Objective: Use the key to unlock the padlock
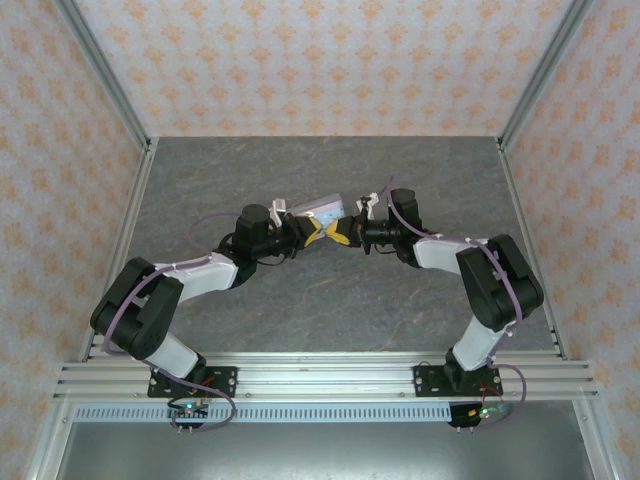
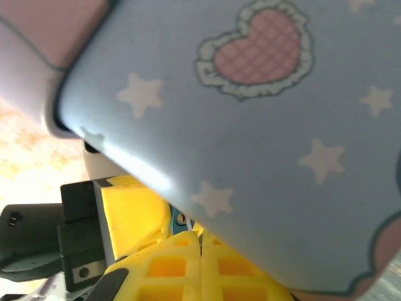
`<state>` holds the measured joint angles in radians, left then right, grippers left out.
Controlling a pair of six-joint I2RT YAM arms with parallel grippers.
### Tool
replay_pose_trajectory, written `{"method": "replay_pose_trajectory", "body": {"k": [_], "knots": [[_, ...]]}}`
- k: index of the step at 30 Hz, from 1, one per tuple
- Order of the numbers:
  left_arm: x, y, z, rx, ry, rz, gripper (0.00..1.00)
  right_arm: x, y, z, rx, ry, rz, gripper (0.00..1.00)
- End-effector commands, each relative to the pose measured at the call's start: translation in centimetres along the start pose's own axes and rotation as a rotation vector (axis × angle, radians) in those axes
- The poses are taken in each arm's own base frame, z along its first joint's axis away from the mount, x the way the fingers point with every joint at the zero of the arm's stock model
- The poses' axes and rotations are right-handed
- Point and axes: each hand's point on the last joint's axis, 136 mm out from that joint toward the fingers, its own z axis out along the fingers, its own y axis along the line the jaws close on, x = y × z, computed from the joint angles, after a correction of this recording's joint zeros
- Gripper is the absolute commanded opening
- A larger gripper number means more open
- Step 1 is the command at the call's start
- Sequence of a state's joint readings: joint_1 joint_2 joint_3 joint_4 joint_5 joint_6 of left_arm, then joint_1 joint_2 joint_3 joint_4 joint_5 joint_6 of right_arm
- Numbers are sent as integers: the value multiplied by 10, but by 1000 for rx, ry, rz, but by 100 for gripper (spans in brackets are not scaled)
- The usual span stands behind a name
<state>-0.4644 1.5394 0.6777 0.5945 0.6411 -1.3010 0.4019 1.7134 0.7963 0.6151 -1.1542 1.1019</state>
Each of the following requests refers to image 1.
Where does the cartoon printed tin box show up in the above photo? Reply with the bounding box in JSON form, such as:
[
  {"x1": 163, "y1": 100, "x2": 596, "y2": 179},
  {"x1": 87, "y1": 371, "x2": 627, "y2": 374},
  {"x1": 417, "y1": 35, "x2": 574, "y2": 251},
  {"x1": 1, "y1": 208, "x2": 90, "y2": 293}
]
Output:
[{"x1": 288, "y1": 193, "x2": 347, "y2": 227}]

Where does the small circuit board with LEDs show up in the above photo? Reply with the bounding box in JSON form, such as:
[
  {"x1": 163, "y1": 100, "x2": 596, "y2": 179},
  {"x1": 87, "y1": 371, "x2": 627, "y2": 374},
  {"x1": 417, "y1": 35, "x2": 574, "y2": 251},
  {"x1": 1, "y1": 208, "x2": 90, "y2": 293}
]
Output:
[
  {"x1": 167, "y1": 398, "x2": 211, "y2": 432},
  {"x1": 449, "y1": 399, "x2": 511, "y2": 430}
]

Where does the grey metal panel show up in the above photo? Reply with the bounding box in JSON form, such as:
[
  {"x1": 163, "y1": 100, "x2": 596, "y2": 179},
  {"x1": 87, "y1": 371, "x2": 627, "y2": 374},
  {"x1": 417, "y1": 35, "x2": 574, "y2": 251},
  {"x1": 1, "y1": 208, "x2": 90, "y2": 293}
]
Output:
[{"x1": 49, "y1": 422, "x2": 596, "y2": 480}]

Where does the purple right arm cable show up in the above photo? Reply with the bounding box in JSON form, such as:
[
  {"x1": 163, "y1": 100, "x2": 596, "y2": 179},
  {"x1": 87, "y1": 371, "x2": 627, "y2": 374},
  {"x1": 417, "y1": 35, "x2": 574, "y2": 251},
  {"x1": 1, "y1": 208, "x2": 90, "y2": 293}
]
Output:
[{"x1": 382, "y1": 174, "x2": 532, "y2": 432}]

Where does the aluminium table side rail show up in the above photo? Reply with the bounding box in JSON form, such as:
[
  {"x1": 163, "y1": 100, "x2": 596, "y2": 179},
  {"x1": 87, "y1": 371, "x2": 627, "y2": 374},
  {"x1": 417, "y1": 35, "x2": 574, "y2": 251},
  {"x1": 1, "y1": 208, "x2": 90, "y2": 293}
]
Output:
[
  {"x1": 79, "y1": 139, "x2": 160, "y2": 361},
  {"x1": 496, "y1": 138, "x2": 572, "y2": 362}
]

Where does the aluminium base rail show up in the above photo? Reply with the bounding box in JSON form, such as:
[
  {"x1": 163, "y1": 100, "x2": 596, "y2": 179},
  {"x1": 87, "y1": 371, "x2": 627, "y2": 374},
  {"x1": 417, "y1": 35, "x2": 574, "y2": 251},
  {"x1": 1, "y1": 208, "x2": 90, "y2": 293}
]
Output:
[{"x1": 52, "y1": 351, "x2": 600, "y2": 401}]

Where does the slotted grey cable duct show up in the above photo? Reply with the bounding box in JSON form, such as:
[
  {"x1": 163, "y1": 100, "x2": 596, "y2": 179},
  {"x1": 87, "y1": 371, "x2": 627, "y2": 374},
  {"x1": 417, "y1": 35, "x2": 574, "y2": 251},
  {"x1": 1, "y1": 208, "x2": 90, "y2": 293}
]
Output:
[{"x1": 73, "y1": 404, "x2": 564, "y2": 422}]

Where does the aluminium frame post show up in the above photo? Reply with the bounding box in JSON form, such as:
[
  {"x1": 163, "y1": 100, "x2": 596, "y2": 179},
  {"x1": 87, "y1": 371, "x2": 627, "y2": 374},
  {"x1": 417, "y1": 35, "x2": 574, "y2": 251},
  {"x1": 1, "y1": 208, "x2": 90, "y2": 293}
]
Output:
[
  {"x1": 52, "y1": 0, "x2": 154, "y2": 151},
  {"x1": 497, "y1": 0, "x2": 595, "y2": 151}
]

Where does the aluminium lower frame rail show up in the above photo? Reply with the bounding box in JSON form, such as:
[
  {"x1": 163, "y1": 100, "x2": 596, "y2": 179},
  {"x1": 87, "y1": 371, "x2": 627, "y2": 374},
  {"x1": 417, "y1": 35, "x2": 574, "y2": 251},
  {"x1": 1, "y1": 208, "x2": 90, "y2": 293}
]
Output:
[
  {"x1": 27, "y1": 399, "x2": 77, "y2": 480},
  {"x1": 573, "y1": 399, "x2": 622, "y2": 480}
]

